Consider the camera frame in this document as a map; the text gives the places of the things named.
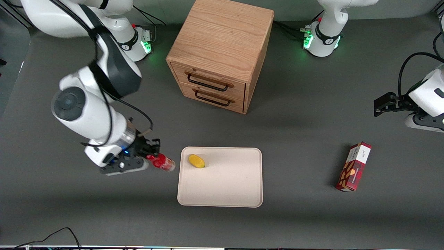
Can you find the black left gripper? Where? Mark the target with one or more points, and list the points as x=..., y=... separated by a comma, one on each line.
x=397, y=103

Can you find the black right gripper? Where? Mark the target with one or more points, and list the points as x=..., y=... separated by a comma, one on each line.
x=143, y=146

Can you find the red coke bottle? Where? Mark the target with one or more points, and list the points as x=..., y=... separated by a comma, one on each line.
x=163, y=162

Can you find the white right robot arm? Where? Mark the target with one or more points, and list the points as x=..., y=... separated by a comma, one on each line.
x=86, y=118

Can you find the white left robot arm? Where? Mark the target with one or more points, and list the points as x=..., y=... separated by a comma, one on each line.
x=326, y=45

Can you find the beige plastic tray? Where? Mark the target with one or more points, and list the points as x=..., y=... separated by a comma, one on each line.
x=229, y=184

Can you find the yellow mango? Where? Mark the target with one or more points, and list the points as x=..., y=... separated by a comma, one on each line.
x=196, y=161

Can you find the red plaid cookie box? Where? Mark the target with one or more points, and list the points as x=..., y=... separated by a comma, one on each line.
x=353, y=170

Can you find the wooden drawer front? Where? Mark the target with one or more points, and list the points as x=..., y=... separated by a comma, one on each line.
x=239, y=106
x=239, y=91

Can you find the wooden drawer cabinet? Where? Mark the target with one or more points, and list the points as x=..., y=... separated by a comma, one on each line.
x=222, y=34

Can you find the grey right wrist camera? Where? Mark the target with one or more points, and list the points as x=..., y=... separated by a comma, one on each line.
x=125, y=166

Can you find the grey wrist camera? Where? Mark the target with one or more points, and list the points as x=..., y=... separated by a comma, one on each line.
x=423, y=124
x=125, y=166

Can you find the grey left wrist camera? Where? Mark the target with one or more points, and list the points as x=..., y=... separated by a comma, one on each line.
x=423, y=124

